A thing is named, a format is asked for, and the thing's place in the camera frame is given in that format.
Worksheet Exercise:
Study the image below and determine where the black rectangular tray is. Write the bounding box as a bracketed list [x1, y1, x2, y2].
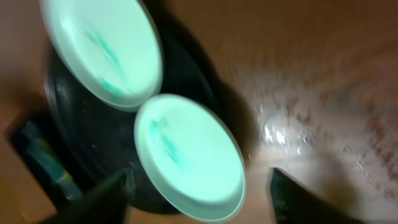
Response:
[6, 110, 84, 210]

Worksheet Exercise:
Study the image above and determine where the white plate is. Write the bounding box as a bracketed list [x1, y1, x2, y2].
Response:
[246, 63, 397, 223]

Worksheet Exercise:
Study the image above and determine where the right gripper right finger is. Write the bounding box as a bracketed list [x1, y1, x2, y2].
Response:
[269, 167, 361, 224]

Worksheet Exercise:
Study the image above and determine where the mint plate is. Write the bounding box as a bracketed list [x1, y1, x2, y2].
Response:
[134, 94, 246, 222]
[40, 0, 164, 111]

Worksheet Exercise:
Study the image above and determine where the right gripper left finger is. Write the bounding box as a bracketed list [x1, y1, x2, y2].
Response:
[42, 169, 135, 224]

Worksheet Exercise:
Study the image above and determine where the black round tray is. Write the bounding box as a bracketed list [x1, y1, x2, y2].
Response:
[45, 25, 222, 215]

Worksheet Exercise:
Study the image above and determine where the green yellow sponge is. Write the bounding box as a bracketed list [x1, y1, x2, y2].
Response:
[22, 121, 83, 200]

